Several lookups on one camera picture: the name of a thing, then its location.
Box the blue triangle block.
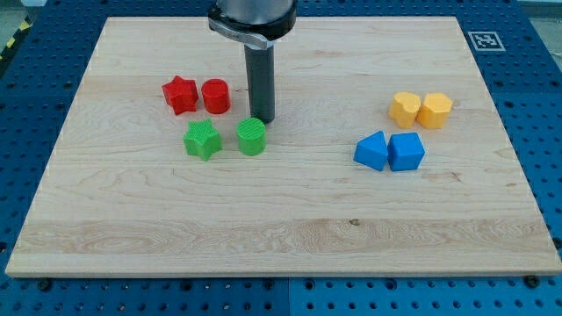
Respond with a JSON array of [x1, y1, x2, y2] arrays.
[[353, 131, 388, 171]]

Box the green cylinder block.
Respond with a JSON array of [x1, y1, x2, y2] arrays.
[[236, 118, 267, 156]]

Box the green star block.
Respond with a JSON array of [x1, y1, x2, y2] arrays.
[[183, 118, 222, 161]]

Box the red cylinder block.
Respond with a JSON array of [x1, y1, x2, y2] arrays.
[[201, 78, 231, 114]]

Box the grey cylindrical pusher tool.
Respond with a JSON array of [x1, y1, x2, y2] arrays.
[[244, 46, 275, 125]]

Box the wooden board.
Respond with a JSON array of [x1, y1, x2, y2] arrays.
[[6, 17, 561, 278]]

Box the red star block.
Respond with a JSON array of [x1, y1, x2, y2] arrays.
[[162, 75, 198, 116]]

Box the blue cube block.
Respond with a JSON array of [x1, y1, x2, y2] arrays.
[[387, 133, 425, 171]]

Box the yellow heart block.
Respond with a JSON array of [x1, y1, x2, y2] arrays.
[[388, 91, 422, 128]]

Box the yellow hexagon block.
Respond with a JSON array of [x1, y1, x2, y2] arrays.
[[416, 93, 453, 129]]

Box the white fiducial marker tag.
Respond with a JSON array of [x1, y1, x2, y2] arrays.
[[468, 31, 506, 52]]

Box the black bolt front left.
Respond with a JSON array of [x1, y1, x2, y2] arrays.
[[37, 278, 52, 291]]

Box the black bolt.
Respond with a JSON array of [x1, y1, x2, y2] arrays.
[[523, 275, 541, 289], [37, 278, 52, 291]]

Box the black bolt front right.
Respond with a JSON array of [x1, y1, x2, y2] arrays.
[[523, 275, 541, 289]]

